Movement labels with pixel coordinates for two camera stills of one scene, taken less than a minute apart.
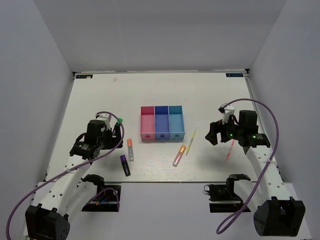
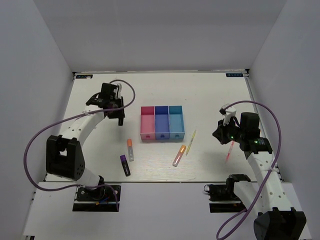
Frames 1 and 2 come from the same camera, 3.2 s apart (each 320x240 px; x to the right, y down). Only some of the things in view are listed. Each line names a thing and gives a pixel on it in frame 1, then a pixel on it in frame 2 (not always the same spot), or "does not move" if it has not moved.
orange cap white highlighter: [130, 150] does not move
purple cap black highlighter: [125, 165] does not move
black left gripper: [113, 141] to [120, 114]
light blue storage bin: [176, 122] does not move
